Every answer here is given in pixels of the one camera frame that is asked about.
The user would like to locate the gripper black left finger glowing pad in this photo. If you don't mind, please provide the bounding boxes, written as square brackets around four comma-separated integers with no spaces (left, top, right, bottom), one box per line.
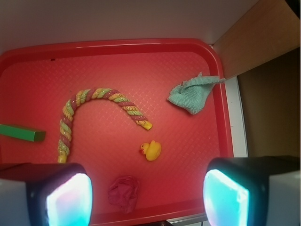
[0,163,93,226]

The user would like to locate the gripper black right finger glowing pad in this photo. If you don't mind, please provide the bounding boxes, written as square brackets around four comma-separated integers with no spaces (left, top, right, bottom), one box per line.
[203,156,301,226]

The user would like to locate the green rectangular block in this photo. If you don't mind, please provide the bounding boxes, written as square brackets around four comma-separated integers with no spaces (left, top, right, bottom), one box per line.
[0,124,46,142]

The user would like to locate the crumpled red paper ball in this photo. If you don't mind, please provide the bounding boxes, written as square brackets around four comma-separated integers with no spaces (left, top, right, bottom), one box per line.
[108,176,140,214]

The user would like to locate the yellow rubber duck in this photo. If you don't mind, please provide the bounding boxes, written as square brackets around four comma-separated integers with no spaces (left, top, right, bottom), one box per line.
[140,140,162,161]

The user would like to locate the teal folded cloth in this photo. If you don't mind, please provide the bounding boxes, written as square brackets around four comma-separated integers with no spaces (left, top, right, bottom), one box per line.
[167,73,225,115]

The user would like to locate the red plastic tray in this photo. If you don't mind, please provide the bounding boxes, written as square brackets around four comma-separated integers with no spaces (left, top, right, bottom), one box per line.
[0,39,233,226]

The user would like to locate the wooden side panel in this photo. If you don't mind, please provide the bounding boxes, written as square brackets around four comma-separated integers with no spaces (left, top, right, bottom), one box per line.
[213,0,301,79]

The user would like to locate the multicolour twisted rope toy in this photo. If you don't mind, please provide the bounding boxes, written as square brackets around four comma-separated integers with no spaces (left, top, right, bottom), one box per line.
[57,88,152,163]

